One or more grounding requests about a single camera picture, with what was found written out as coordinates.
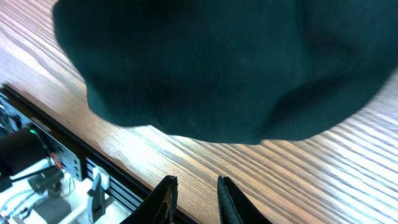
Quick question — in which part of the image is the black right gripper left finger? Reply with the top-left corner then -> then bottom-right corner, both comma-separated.
121,175 -> 178,224

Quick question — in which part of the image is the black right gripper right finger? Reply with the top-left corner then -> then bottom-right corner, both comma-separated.
217,176 -> 272,224

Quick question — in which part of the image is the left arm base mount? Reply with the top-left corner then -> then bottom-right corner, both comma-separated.
1,128 -> 79,223

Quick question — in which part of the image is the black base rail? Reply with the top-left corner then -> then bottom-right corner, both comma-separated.
1,85 -> 192,223

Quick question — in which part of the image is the black polo shirt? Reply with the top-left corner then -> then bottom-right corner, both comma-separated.
52,0 -> 397,144

